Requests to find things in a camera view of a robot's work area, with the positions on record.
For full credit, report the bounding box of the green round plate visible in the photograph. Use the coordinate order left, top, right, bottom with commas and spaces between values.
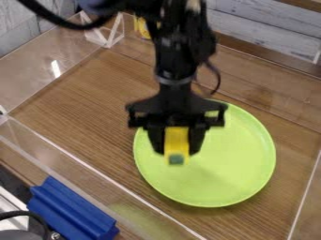
133, 104, 276, 208

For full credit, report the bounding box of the blue plastic clamp block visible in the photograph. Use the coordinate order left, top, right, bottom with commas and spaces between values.
29, 176, 120, 240

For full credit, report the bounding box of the yellow toy banana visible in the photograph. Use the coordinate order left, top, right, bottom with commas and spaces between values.
165, 127, 190, 165

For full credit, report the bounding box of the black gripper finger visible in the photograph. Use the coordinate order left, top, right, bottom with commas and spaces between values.
189, 126, 208, 155
148, 126, 165, 155

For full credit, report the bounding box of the clear acrylic enclosure wall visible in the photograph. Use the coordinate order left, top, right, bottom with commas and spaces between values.
0, 106, 208, 240

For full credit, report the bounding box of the black cable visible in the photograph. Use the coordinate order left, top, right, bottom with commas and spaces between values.
0, 211, 43, 240

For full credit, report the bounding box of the yellow labelled tin can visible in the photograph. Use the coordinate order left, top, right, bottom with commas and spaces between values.
134, 17, 152, 40

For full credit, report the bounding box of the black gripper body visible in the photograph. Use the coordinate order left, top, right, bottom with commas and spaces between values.
126, 78, 229, 129

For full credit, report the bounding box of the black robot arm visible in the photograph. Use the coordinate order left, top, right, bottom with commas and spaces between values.
79, 0, 229, 155

